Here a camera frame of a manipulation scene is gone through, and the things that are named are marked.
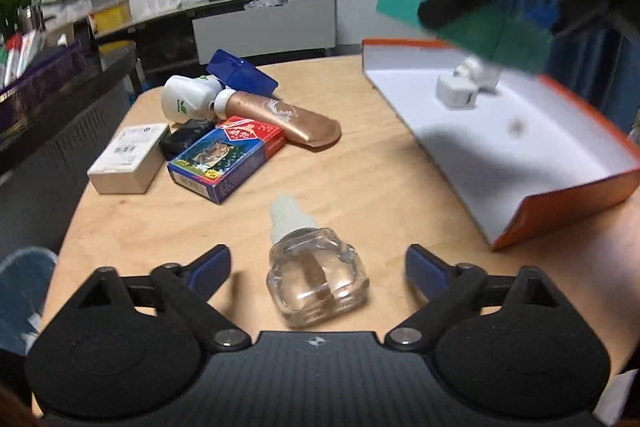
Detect green cardboard box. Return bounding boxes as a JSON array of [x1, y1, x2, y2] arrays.
[[376, 0, 552, 74]]

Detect blue playing card box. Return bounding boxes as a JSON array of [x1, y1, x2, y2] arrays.
[[167, 117, 286, 205]]

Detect clear glass liquid bottle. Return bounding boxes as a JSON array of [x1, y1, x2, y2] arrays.
[[266, 195, 370, 329]]

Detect blue dental floss box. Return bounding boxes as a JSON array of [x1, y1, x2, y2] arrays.
[[206, 49, 279, 98]]

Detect white cardboard box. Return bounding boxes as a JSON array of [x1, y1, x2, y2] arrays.
[[87, 124, 169, 195]]

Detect orange and white tray box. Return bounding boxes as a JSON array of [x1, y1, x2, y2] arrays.
[[362, 39, 639, 249]]

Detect green plant in metal pot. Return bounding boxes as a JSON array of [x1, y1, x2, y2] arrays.
[[0, 0, 40, 41]]

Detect white cube charger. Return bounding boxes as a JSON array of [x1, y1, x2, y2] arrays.
[[436, 72, 480, 108]]

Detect black power adapter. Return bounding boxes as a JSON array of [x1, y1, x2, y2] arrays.
[[160, 119, 216, 161]]

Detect white TV cabinet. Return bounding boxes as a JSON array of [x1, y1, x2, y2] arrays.
[[96, 0, 337, 76]]

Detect black round glass side table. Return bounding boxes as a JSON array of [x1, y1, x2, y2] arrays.
[[1, 41, 141, 258]]

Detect bronze cosmetic tube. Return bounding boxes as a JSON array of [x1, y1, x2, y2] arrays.
[[212, 88, 342, 148]]

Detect yellow box on cabinet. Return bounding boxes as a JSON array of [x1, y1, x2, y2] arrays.
[[90, 0, 132, 35]]

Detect white plastic bottle green logo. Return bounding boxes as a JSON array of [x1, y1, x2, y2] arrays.
[[160, 75, 224, 124]]

